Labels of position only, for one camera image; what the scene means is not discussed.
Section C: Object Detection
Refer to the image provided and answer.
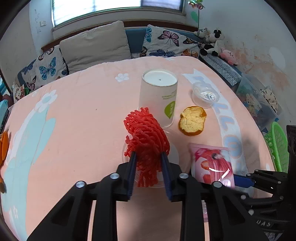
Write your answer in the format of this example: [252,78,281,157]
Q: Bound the butterfly pillow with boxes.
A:
[140,25,201,58]
[15,45,69,92]

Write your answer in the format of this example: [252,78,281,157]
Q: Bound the small clear plastic container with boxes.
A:
[192,82,220,108]

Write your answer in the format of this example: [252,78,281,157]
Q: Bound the wall power socket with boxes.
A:
[40,21,46,27]

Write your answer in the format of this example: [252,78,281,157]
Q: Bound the butterfly pillow left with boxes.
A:
[15,45,69,92]

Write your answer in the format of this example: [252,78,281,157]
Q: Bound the orange owl plush toy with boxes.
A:
[0,131,9,193]

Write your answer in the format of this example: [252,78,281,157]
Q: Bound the colourful pinwheel decoration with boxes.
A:
[188,0,205,10]

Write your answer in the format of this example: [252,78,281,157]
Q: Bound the pink strawberry snack bag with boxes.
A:
[189,143,235,188]

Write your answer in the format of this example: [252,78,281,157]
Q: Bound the beige cushion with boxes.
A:
[60,21,132,74]

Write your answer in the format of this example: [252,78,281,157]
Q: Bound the white paper cup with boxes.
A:
[138,69,178,128]

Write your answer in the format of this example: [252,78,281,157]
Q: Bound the clear plastic storage box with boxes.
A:
[236,73,282,130]

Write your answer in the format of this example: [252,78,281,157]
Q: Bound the pink hello blanket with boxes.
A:
[1,56,273,240]

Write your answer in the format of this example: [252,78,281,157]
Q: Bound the green plastic trash basket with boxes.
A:
[264,121,289,173]

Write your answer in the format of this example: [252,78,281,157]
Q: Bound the cow plush toy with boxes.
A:
[194,28,224,57]

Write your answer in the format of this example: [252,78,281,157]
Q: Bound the window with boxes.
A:
[52,0,184,26]

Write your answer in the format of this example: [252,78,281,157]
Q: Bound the striped grey folded cloth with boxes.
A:
[199,55,242,87]

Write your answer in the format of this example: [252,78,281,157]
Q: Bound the butterfly pillow right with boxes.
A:
[140,25,201,58]

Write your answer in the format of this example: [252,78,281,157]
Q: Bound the pink plush toy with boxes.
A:
[220,49,238,66]

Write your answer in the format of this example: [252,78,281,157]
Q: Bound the red foam fruit net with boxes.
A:
[123,108,170,187]

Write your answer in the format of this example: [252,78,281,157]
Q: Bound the clear plastic round lid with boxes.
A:
[122,129,180,188]

